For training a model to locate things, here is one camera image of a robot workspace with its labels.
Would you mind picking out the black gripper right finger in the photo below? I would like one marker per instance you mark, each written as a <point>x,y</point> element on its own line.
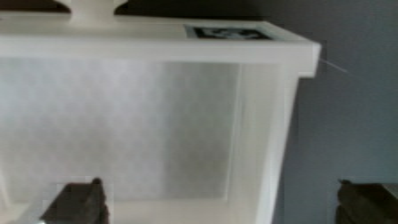
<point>367,203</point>

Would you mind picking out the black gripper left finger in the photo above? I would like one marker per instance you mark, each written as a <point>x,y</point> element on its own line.
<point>78,205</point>

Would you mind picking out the white front drawer box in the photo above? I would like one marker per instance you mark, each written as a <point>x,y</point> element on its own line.
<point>145,103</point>

